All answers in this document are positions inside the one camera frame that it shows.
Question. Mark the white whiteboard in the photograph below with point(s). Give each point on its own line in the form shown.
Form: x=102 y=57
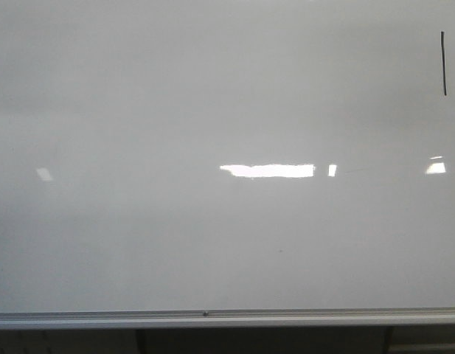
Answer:
x=226 y=163

